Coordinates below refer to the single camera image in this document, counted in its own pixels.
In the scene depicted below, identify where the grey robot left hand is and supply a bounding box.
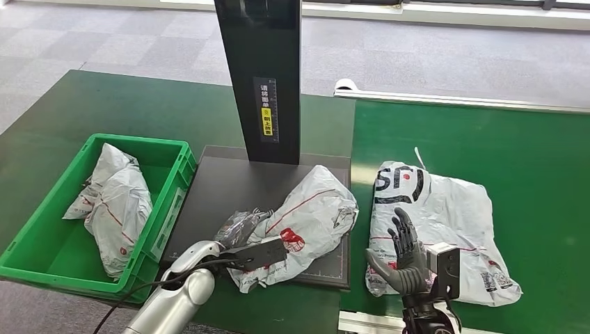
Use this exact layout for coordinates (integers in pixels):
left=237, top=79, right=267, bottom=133
left=214, top=208, right=273, bottom=250

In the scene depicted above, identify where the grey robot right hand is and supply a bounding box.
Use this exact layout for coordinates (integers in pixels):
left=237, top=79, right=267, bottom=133
left=365, top=207, right=432, bottom=296

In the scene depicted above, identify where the small grey red-print mailer package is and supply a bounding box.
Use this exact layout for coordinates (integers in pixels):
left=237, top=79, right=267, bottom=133
left=228, top=165, right=360, bottom=294

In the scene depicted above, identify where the black weighing device with column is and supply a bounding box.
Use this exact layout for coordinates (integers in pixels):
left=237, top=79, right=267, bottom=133
left=159, top=0, right=352, bottom=292

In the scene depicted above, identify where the clear basket label holder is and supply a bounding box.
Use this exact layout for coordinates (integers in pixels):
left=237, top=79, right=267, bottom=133
left=151, top=186, right=188, bottom=264

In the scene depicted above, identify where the large grey SF mailer package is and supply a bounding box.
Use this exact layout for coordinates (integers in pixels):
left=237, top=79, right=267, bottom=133
left=365, top=147, right=523, bottom=308

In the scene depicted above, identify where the crumpled grey mailer package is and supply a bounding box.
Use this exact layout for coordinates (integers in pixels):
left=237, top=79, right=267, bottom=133
left=62, top=143, right=153, bottom=280

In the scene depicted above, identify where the green plastic basket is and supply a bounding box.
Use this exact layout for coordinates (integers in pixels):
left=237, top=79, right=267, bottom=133
left=0, top=134, right=198, bottom=305

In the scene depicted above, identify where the black yellow column label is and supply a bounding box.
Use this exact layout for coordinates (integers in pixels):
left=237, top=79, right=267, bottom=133
left=253, top=76, right=280, bottom=144

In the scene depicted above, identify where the green conveyor belt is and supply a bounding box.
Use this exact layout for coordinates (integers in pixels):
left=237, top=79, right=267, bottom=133
left=341, top=100, right=590, bottom=334

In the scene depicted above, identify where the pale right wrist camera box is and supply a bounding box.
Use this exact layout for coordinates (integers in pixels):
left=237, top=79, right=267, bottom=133
left=426, top=243, right=462, bottom=301

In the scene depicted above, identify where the short silver conveyor rail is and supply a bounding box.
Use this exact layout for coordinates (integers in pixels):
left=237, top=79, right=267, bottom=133
left=338, top=310, right=503, bottom=334

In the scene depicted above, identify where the long silver conveyor rail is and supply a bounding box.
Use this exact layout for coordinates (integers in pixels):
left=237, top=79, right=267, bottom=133
left=333, top=88, right=590, bottom=115

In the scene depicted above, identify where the white wall ledge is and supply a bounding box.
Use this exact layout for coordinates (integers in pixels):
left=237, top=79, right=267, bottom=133
left=159, top=0, right=590, bottom=31

